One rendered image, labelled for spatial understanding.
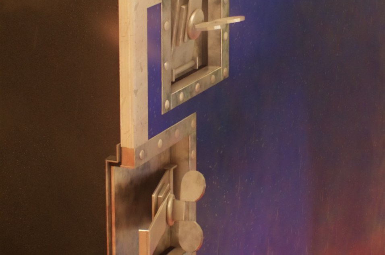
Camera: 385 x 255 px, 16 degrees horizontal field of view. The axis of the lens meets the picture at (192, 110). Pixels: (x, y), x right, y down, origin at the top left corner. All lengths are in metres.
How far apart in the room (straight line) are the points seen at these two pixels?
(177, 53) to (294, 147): 0.28
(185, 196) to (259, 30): 0.21
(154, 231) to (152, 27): 0.15
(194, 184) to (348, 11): 0.44
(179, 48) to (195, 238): 0.15
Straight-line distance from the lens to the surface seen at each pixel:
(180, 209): 1.07
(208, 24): 1.07
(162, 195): 1.06
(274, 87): 1.26
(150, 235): 1.00
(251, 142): 1.23
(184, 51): 1.10
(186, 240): 1.06
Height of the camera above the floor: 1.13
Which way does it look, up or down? 16 degrees down
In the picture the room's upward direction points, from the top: straight up
